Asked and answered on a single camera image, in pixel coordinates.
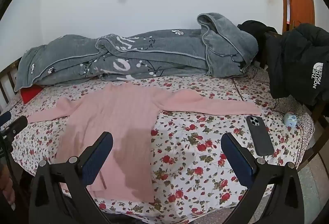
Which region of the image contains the pink knit sweater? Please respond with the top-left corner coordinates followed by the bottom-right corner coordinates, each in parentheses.
top-left (26, 83), bottom-right (262, 204)

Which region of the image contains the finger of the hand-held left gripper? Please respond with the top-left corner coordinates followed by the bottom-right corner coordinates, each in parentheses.
top-left (5, 115), bottom-right (28, 136)
top-left (0, 111), bottom-right (12, 125)

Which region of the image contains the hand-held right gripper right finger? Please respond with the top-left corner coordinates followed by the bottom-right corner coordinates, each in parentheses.
top-left (220, 132), bottom-right (305, 224)

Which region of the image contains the person's left hand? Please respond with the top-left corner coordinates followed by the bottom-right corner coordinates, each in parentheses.
top-left (0, 163), bottom-right (16, 205)

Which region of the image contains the grey printed quilt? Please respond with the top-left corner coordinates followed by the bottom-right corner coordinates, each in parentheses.
top-left (14, 12), bottom-right (259, 92)

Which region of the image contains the black puffer jacket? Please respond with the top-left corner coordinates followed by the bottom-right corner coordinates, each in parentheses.
top-left (265, 23), bottom-right (329, 107)

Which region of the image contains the dark grey smartphone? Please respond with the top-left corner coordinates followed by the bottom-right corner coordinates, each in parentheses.
top-left (246, 115), bottom-right (275, 157)

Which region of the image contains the dark clothing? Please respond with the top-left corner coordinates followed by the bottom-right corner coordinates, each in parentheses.
top-left (237, 20), bottom-right (278, 65)

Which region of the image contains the red cloth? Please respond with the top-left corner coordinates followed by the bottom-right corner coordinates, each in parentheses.
top-left (21, 85), bottom-right (44, 104)

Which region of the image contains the floral bed sheet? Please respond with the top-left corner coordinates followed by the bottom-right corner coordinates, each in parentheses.
top-left (5, 65), bottom-right (315, 224)

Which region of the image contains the small blue white toy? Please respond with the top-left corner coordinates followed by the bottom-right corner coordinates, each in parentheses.
top-left (283, 111), bottom-right (298, 128)

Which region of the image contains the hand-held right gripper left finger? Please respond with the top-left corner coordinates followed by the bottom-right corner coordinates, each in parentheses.
top-left (29, 132), bottom-right (121, 224)

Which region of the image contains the wooden bed headboard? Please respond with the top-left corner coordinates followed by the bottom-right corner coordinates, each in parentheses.
top-left (0, 57), bottom-right (23, 111)

